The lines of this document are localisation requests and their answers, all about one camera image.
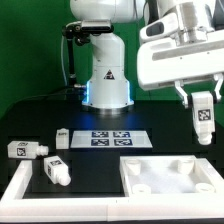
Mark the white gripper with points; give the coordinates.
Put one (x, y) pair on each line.
(160, 63)

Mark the white square tabletop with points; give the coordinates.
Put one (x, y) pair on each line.
(151, 175)

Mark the white tag sheet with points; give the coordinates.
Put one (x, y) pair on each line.
(110, 139)

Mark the white U-shaped obstacle fence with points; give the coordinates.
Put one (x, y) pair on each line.
(15, 208)

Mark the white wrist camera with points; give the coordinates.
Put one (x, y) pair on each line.
(164, 27)

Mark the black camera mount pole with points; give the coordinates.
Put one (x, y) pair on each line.
(72, 33)

